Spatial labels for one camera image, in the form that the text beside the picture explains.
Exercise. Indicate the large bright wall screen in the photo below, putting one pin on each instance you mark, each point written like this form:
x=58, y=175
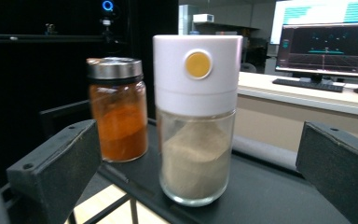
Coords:
x=317, y=11

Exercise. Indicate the black keyboard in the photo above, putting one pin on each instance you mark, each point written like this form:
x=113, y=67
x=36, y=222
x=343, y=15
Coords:
x=307, y=85

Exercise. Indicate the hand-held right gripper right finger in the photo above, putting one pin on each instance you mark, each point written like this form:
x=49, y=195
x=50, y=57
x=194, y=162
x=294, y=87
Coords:
x=341, y=168

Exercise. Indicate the beige powder jar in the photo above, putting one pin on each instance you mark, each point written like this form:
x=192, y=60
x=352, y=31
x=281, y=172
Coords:
x=195, y=124

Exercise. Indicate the white box on shelf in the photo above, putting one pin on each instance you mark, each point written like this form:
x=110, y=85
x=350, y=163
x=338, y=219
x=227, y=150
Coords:
x=203, y=18

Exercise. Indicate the orange spice jar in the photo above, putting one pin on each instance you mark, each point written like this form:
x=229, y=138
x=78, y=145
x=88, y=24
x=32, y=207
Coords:
x=119, y=124

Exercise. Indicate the black computer monitor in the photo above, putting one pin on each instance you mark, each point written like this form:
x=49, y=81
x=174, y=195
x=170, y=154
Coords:
x=324, y=49

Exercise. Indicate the white office desk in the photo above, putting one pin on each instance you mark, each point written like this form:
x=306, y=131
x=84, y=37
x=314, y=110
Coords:
x=292, y=96

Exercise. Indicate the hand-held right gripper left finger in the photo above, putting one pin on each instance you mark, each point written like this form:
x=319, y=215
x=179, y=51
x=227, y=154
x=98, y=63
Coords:
x=56, y=168

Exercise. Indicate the black curtain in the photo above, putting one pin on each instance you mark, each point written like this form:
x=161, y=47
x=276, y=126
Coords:
x=18, y=93

